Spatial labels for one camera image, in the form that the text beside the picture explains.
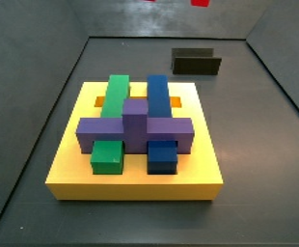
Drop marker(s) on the yellow base board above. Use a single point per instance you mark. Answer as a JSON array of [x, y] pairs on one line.
[[196, 182]]

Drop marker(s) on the black U-shaped holder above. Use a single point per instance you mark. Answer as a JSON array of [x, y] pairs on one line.
[[194, 61]]

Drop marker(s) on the red cross-shaped block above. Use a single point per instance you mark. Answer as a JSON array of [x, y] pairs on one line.
[[195, 3]]

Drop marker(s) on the green long block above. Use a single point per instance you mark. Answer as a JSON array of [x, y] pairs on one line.
[[107, 157]]

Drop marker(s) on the purple cross-shaped block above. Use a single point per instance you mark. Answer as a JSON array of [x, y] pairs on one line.
[[135, 128]]

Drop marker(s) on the blue long block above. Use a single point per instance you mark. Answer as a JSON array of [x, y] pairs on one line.
[[162, 158]]

